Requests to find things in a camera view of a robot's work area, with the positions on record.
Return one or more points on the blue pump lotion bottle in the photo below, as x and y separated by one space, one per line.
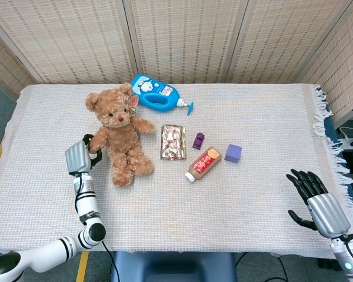
141 85

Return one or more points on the lilac foam cube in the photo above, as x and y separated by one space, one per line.
233 152

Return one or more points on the blue table frame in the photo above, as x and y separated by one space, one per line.
331 124

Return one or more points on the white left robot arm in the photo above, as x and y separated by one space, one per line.
85 202

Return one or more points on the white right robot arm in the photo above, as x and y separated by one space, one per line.
347 258

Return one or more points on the white waffle weave tablecloth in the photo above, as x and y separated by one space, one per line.
194 211

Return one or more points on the brown drink bottle red label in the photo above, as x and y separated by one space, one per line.
204 164

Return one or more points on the gold foil snack packet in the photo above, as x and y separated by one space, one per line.
173 142

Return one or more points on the blue padded chair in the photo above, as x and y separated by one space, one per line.
176 264

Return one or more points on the woven bamboo screen panel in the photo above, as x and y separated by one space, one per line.
3 67
347 73
185 38
76 38
282 38

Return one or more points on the brown plush teddy bear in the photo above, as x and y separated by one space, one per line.
120 138

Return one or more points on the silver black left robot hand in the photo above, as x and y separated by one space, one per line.
78 158

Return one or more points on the pink round hang tag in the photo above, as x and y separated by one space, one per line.
134 100

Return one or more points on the dark purple toy brick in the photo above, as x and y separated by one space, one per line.
198 142

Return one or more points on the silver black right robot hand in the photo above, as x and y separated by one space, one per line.
326 211

